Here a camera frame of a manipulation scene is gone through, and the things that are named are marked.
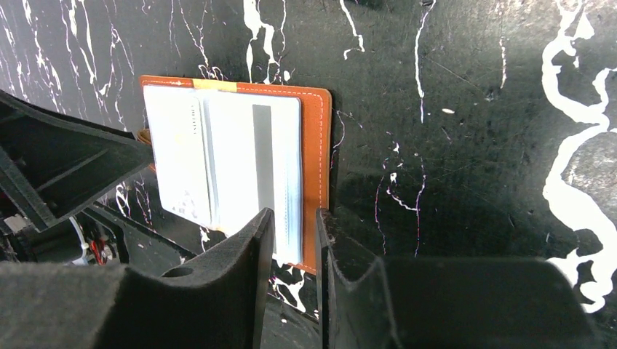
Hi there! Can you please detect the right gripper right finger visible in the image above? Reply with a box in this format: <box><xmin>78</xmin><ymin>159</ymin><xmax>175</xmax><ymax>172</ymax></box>
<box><xmin>315</xmin><ymin>209</ymin><xmax>598</xmax><ymax>348</ymax></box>

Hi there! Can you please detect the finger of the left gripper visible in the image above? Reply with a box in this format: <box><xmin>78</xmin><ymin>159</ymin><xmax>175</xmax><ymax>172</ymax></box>
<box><xmin>1</xmin><ymin>92</ymin><xmax>154</xmax><ymax>231</ymax></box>

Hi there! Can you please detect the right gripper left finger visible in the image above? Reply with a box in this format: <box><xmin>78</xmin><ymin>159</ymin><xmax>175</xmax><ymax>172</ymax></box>
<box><xmin>1</xmin><ymin>209</ymin><xmax>274</xmax><ymax>348</ymax></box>

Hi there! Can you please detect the white magnetic stripe card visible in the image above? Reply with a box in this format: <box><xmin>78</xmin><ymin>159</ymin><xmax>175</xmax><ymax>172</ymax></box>
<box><xmin>204</xmin><ymin>91</ymin><xmax>303</xmax><ymax>264</ymax></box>

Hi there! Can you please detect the brown leather card holder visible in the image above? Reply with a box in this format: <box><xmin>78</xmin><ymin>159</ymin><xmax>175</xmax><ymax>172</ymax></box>
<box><xmin>140</xmin><ymin>75</ymin><xmax>333</xmax><ymax>273</ymax></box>

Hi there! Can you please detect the white gold VIP card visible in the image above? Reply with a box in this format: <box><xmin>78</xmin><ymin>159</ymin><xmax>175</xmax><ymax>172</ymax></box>
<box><xmin>143</xmin><ymin>85</ymin><xmax>211</xmax><ymax>226</ymax></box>

